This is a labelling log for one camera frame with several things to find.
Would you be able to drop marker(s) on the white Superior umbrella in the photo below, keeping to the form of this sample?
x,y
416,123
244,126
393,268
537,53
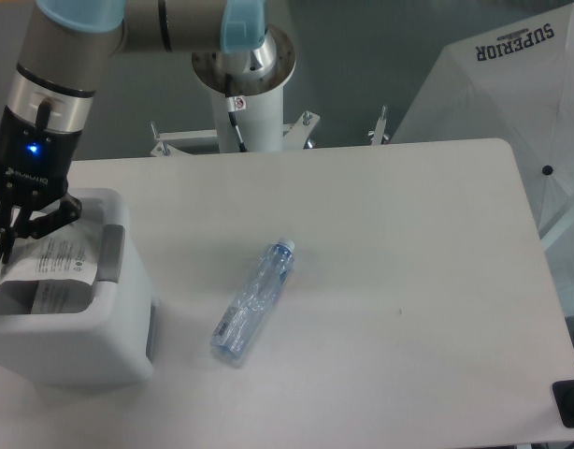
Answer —
x,y
515,83

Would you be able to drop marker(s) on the white printed paper in bin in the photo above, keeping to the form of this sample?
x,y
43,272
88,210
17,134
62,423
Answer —
x,y
62,296

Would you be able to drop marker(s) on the white pedestal base frame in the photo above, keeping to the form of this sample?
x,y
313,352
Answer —
x,y
295,136

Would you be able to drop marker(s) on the black device at table corner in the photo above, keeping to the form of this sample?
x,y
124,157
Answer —
x,y
563,392

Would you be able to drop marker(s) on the clear plastic bag printed label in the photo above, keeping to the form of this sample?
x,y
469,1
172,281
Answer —
x,y
70,253

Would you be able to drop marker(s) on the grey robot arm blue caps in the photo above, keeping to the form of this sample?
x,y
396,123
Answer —
x,y
65,53

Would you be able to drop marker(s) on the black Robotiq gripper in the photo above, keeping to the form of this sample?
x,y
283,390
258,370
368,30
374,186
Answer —
x,y
34,164

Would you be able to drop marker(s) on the white plastic trash can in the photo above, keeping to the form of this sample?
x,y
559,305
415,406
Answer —
x,y
108,343

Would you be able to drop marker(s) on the black gripper cable plug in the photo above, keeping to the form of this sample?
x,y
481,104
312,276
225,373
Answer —
x,y
43,114

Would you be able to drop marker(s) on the clear plastic water bottle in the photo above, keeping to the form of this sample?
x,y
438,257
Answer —
x,y
240,322

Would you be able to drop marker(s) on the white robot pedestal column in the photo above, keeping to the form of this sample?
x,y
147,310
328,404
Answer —
x,y
246,92

